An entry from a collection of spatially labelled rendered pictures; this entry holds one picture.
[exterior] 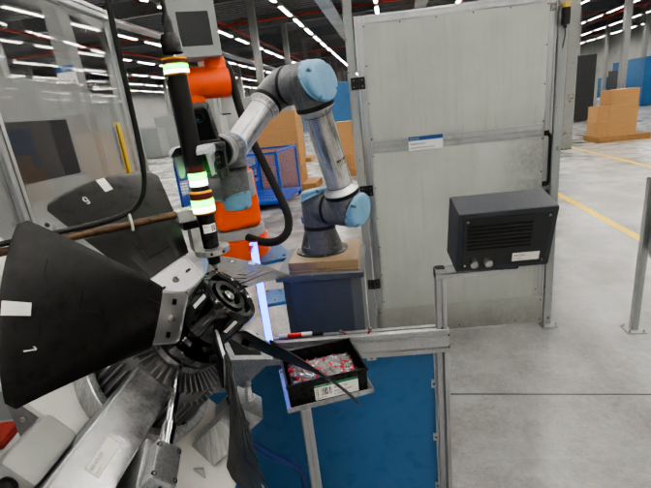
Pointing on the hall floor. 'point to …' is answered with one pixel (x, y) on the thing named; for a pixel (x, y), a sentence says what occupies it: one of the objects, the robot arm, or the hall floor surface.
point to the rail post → (444, 418)
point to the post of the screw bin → (311, 448)
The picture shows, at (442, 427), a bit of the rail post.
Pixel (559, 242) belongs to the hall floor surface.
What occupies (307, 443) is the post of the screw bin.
